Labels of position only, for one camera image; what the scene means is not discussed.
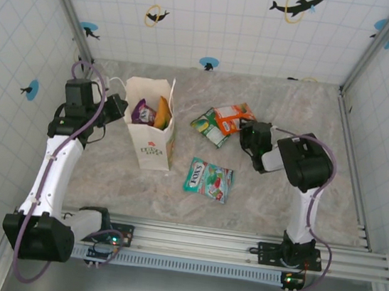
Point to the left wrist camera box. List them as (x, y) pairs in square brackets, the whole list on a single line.
[(79, 92)]

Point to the orange snack packet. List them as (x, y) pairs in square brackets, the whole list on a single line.
[(232, 118)]

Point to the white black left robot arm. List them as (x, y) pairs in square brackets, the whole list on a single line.
[(50, 177)]

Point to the aluminium mounting rail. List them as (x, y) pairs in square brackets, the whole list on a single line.
[(185, 241)]

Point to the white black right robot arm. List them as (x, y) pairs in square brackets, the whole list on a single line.
[(306, 210)]

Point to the purple candy packet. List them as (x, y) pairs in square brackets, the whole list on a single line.
[(141, 111)]

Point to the aluminium side rail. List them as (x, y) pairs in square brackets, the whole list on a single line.
[(352, 144)]

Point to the green yellow snack packet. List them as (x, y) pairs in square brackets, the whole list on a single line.
[(207, 127)]

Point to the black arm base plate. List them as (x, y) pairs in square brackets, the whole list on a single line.
[(128, 228), (266, 252)]

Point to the green Fox's candy packet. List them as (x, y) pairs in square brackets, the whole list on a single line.
[(207, 181)]

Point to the white paper bag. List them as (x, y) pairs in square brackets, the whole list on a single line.
[(152, 154)]

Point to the blue oval dolphin sticker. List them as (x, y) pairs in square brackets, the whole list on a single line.
[(89, 27), (388, 43), (380, 24), (31, 90), (208, 63)]

